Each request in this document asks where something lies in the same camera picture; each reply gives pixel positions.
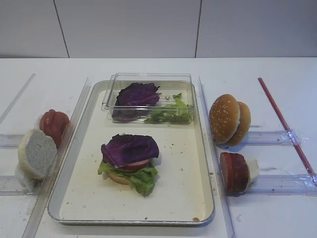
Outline sesame top bun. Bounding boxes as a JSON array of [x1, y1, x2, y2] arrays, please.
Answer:
[[209, 94, 240, 143]]

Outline sesame bun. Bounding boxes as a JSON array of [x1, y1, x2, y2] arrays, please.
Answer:
[[209, 94, 240, 143], [226, 102, 251, 146]]

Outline green lettuce in container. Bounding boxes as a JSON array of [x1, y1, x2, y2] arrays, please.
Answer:
[[144, 93, 192, 124]]

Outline pink meat slice on burger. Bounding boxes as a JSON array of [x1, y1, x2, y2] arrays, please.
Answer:
[[119, 159, 151, 173]]

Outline green lettuce on burger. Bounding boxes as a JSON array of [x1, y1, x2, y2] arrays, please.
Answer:
[[98, 162, 158, 197]]

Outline white cheese slice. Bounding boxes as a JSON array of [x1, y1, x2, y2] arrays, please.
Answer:
[[246, 159, 260, 182]]

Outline red tomato slices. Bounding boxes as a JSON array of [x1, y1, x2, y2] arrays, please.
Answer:
[[39, 109, 70, 148]]

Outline clear plastic container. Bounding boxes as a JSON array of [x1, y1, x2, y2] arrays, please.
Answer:
[[101, 73, 195, 123]]

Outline purple cabbage leaf in container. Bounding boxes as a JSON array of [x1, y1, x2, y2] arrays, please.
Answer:
[[112, 83, 159, 121]]

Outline bottom burger bun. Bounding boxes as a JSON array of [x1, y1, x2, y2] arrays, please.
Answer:
[[106, 171, 130, 185]]

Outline silver metal baking tray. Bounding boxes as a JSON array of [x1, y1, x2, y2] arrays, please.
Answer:
[[48, 81, 214, 226]]

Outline clear holder upper right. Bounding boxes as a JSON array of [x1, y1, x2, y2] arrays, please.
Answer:
[[241, 130, 301, 146]]

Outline clear holder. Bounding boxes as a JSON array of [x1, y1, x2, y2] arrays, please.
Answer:
[[245, 174, 317, 195], [241, 130, 301, 146], [0, 134, 23, 149], [0, 176, 37, 196]]

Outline white bun half left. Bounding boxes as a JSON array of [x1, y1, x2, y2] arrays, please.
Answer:
[[18, 128, 57, 180]]

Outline clear holder lower right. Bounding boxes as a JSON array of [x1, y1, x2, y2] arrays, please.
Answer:
[[245, 174, 317, 195]]

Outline red plastic strip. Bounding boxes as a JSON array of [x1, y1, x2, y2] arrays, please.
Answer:
[[258, 77, 317, 186]]

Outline clear holder upper left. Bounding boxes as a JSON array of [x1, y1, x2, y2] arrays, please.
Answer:
[[0, 134, 23, 149]]

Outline clear holder lower left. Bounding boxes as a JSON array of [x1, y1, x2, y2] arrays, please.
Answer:
[[0, 176, 37, 196]]

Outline clear rail right of tray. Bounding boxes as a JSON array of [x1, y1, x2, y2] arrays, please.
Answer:
[[198, 76, 236, 238]]

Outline clear rail of tray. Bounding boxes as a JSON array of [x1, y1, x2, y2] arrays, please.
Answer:
[[22, 78, 91, 238], [198, 76, 236, 238]]

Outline clear rail left of tray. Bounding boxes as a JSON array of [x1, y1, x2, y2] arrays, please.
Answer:
[[22, 78, 91, 238]]

